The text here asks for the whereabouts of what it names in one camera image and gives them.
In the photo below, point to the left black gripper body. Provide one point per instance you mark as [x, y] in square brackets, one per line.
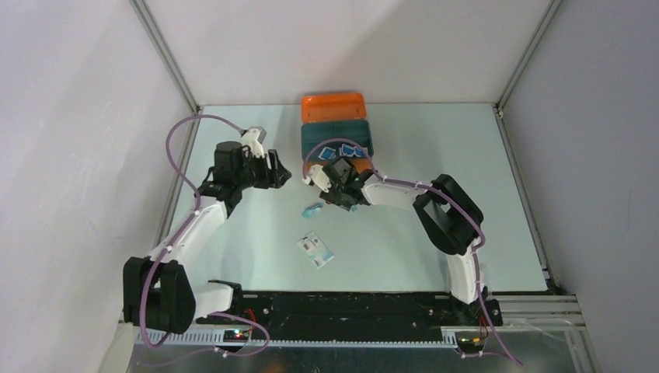
[262, 177]

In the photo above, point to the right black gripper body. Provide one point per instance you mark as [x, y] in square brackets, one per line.
[336, 196]

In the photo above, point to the small blue white sachet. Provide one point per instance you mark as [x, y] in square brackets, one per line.
[347, 150]

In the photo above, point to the blue white alcohol pad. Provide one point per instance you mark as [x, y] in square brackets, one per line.
[327, 153]

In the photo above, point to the teal wrapper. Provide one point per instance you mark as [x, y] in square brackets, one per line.
[311, 210]

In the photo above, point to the teal divided tray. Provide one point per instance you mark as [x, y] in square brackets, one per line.
[358, 131]

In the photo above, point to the orange medicine box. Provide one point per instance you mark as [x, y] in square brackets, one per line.
[330, 107]

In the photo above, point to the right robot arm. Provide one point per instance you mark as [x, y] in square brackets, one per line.
[449, 217]

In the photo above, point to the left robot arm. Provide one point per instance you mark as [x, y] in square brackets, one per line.
[157, 290]

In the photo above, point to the long white teal packet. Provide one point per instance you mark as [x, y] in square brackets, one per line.
[315, 249]

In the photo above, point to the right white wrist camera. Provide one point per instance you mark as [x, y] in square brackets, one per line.
[317, 177]

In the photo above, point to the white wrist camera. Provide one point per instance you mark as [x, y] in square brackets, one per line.
[317, 177]
[253, 138]

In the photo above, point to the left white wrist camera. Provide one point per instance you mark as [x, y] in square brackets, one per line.
[253, 138]

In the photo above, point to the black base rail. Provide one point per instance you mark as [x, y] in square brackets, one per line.
[361, 317]

